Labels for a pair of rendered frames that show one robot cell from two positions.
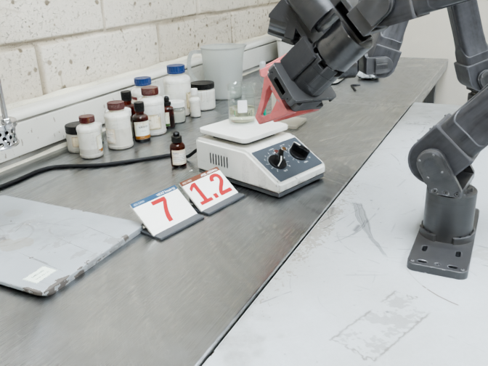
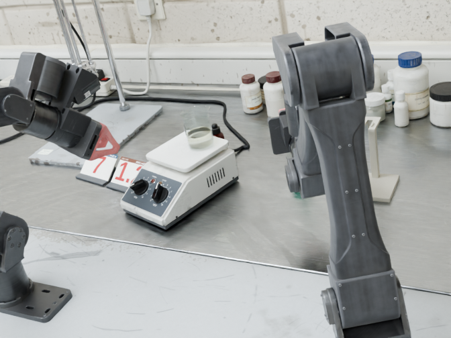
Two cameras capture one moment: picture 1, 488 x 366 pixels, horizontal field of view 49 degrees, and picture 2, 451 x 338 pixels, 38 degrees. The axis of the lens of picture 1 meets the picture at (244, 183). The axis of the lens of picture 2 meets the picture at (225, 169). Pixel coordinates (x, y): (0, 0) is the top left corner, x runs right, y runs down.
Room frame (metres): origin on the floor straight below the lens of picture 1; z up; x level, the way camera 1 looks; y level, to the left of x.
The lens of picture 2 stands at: (1.10, -1.12, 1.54)
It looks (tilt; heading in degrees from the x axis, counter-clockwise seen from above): 29 degrees down; 95
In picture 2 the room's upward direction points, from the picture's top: 12 degrees counter-clockwise
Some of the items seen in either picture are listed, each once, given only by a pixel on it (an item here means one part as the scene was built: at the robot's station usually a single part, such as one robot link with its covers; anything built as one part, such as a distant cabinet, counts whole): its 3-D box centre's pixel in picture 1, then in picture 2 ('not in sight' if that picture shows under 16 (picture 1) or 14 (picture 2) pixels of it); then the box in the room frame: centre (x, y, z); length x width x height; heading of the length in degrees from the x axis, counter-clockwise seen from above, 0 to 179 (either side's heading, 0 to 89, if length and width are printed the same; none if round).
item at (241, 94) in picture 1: (240, 102); (198, 127); (0.96, 0.00, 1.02); 0.06 x 0.05 x 0.08; 31
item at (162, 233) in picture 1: (168, 210); (96, 166); (0.72, 0.11, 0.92); 0.09 x 0.06 x 0.04; 141
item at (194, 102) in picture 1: (194, 102); (401, 108); (1.36, 0.12, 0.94); 0.03 x 0.03 x 0.07
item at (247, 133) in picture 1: (243, 128); (186, 149); (0.93, 0.00, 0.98); 0.12 x 0.12 x 0.01; 46
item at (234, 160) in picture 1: (255, 153); (182, 176); (0.91, -0.02, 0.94); 0.22 x 0.13 x 0.08; 46
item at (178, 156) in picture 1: (177, 148); (217, 138); (0.98, 0.13, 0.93); 0.03 x 0.03 x 0.07
